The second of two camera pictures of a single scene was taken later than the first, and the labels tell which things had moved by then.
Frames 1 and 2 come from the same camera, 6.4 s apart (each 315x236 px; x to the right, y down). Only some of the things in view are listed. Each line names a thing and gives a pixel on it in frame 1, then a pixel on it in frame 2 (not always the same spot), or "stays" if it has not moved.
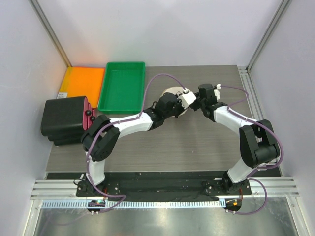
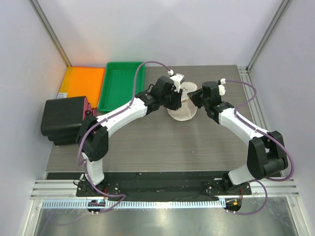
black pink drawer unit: x=64 y=120 stays
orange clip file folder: x=82 y=81 stays
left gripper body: x=178 y=108 → x=171 y=101
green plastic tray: x=123 y=89 stays
